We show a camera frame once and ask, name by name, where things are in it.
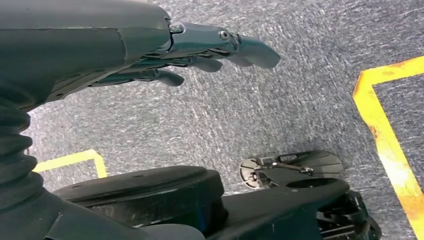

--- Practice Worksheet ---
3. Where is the black robot leg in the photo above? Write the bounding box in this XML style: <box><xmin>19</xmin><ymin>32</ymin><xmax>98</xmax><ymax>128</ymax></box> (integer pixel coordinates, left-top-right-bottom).
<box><xmin>52</xmin><ymin>164</ymin><xmax>382</xmax><ymax>240</ymax></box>

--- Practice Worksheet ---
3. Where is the black robot foot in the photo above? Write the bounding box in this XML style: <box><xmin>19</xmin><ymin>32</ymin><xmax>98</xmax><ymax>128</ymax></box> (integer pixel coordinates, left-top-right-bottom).
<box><xmin>239</xmin><ymin>150</ymin><xmax>345</xmax><ymax>190</ymax></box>

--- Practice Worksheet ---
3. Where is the yellow floor tape square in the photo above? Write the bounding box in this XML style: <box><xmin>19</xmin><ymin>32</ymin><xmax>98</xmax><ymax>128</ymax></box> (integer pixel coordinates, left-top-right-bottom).
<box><xmin>352</xmin><ymin>55</ymin><xmax>424</xmax><ymax>240</ymax></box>

